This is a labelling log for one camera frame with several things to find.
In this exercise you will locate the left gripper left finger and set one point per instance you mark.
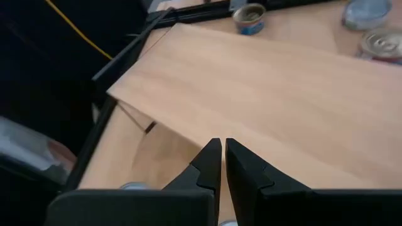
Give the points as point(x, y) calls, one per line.
point(141, 207)

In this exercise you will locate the white fabric roll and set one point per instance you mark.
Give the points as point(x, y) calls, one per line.
point(22, 147)

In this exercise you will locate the red white tuna can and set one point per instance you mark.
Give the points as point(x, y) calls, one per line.
point(383, 44)

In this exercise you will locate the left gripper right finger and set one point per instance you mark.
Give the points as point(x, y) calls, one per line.
point(298, 207)

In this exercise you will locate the blue Wild Planet tuna can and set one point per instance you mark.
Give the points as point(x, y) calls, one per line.
point(249, 19)

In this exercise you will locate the black aluminium table frame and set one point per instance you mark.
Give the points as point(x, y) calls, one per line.
point(194, 12)

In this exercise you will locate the Bumble Bee light tuna can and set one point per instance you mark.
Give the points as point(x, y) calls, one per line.
point(135, 186)
point(366, 14)

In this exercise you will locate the wooden shelf with black frame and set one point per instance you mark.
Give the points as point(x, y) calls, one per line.
point(267, 94)

